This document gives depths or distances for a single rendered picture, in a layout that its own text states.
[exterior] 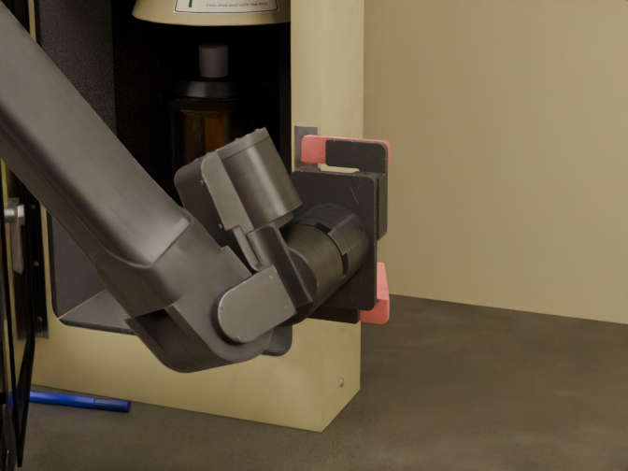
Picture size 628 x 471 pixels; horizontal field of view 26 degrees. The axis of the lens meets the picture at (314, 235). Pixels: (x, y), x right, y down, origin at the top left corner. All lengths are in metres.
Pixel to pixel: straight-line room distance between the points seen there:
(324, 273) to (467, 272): 0.77
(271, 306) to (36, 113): 0.19
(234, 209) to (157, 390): 0.50
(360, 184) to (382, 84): 0.67
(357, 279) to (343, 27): 0.32
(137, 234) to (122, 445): 0.48
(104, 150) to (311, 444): 0.52
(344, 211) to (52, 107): 0.25
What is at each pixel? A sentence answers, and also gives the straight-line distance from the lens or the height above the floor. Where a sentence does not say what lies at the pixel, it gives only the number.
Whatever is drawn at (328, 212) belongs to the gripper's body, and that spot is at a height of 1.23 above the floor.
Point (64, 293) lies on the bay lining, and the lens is 1.40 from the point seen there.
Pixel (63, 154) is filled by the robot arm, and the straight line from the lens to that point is 0.83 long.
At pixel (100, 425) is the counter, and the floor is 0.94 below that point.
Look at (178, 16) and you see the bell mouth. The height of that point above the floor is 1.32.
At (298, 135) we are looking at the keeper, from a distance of 1.21.
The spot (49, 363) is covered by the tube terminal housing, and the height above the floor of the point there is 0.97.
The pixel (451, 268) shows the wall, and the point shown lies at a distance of 1.67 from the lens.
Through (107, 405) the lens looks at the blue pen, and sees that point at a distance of 1.36.
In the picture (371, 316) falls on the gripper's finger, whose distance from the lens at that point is 1.03.
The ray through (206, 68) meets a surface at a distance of 1.33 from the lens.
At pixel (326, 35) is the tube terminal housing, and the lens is 1.20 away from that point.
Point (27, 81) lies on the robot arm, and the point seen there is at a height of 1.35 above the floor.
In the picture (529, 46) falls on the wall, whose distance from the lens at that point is 1.58.
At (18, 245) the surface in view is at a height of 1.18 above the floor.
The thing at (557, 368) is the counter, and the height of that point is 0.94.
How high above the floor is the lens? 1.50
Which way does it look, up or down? 17 degrees down
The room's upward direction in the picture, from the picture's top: straight up
